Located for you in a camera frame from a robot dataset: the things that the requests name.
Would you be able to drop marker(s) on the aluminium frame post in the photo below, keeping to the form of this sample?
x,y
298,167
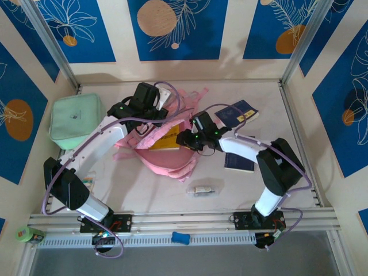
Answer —
x,y
304,43
51,43

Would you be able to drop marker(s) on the aluminium table edge rail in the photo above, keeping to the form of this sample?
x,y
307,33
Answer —
x,y
184,221

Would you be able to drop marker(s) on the clear plastic stationery pouch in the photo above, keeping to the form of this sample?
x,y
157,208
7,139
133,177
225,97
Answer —
x,y
204,189

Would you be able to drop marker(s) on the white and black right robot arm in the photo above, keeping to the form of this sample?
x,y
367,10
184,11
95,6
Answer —
x,y
238,148

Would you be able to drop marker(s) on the mint green zipped case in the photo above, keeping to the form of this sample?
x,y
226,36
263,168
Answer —
x,y
74,115

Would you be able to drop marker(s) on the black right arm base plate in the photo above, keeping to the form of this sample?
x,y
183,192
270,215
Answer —
x,y
241,220

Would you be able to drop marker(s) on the green tape roll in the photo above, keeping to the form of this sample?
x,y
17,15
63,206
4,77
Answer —
x,y
24,233

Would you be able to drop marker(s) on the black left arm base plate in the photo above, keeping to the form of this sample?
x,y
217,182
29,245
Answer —
x,y
125,222

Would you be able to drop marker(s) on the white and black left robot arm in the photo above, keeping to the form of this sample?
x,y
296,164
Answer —
x,y
97,141

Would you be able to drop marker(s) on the navy book with yellow label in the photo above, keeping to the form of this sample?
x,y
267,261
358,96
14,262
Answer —
x,y
250,107

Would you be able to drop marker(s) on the pink school backpack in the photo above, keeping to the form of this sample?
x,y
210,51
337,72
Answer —
x,y
169,165

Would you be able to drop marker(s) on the plain navy notebook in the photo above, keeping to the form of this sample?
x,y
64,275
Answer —
x,y
238,164

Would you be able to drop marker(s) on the aluminium frame leg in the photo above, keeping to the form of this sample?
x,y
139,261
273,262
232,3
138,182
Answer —
x,y
340,256
26,264

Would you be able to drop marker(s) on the light blue packet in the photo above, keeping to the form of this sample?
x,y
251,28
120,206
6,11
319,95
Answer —
x,y
88,182

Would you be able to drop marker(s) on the yellow paperback book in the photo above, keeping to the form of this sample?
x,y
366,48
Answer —
x,y
166,141

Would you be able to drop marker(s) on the blue bone-shaped block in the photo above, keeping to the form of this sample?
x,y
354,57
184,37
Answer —
x,y
180,238

